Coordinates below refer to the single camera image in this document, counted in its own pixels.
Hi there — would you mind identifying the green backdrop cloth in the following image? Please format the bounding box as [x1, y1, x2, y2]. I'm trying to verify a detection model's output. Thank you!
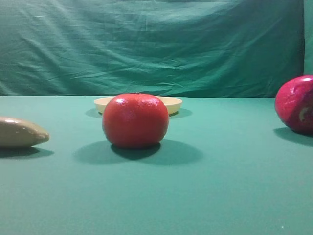
[0, 0, 313, 98]

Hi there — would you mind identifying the dark red apple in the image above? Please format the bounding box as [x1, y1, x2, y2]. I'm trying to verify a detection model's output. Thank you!
[274, 75, 313, 135]

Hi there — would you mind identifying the beige-green elongated fruit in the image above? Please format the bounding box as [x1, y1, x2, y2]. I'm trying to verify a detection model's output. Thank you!
[0, 116, 50, 148]

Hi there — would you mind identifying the red-orange round fruit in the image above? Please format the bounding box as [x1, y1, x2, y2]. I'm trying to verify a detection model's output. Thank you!
[102, 93, 169, 148]

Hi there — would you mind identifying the pale yellow plate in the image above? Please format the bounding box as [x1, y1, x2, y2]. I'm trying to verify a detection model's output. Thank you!
[94, 96, 182, 115]

